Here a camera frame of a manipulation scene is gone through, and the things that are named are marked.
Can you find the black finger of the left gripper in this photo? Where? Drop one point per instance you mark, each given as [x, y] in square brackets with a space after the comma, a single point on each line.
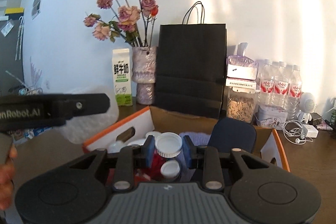
[78, 105]

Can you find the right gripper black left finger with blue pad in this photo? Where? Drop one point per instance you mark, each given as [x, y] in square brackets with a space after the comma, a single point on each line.
[129, 160]

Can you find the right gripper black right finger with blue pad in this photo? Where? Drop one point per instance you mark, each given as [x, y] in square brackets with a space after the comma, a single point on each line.
[206, 160]

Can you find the lavender knitted cloth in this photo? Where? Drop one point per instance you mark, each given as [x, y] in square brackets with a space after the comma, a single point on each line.
[198, 138]

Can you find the white plastic bag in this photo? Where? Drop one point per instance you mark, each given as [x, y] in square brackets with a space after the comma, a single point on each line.
[79, 129]

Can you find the navy blue fabric pouch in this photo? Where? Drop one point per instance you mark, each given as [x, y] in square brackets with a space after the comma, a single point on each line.
[229, 133]

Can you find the white cap small bottle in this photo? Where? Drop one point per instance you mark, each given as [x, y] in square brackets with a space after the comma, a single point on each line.
[170, 170]

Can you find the white round cap bottle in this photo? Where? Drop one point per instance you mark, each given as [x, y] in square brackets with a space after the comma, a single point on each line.
[167, 147]

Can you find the person's left hand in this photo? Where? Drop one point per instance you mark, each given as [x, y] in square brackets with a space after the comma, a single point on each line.
[6, 176]

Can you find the grey refrigerator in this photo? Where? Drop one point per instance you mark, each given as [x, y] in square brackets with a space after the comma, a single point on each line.
[11, 51]

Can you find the red pumpkin cardboard box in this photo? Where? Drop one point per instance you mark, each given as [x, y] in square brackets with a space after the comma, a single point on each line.
[144, 119]

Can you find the clear jar of seeds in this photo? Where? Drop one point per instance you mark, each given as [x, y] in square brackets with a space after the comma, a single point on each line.
[241, 105]

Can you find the white green milk carton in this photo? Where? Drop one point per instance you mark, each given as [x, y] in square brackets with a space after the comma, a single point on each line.
[121, 76]

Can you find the printed metal tin box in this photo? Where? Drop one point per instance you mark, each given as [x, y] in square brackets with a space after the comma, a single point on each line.
[270, 116]

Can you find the white flat box on jar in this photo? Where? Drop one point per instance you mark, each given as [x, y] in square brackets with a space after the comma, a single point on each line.
[241, 83]

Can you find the water bottle red label left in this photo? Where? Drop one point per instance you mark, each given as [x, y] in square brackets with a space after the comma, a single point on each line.
[266, 82]

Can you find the water bottle red label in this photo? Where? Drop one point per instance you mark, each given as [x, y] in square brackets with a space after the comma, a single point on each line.
[281, 85]
[266, 82]
[294, 93]

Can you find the mottled purple vase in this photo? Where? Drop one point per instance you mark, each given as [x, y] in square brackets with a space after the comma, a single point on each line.
[143, 73]

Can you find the black paper shopping bag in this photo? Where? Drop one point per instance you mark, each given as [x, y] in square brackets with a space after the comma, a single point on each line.
[191, 65]

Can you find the white charger block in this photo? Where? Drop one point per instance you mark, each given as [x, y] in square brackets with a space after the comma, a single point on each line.
[310, 131]

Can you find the water bottle red label middle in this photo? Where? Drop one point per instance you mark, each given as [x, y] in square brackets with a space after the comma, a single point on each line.
[281, 85]

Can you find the white round robot toy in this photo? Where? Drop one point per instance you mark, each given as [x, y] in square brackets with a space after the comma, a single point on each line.
[305, 108]

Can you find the dried pink rose bouquet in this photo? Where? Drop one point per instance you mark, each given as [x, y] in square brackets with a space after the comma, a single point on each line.
[132, 20]

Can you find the water bottle red label right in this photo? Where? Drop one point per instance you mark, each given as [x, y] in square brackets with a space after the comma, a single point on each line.
[294, 93]

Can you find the dark green small bottle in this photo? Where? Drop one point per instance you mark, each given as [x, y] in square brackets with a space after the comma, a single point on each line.
[332, 121]

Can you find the white wired earphones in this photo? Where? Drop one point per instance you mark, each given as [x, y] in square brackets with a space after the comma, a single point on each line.
[295, 135]

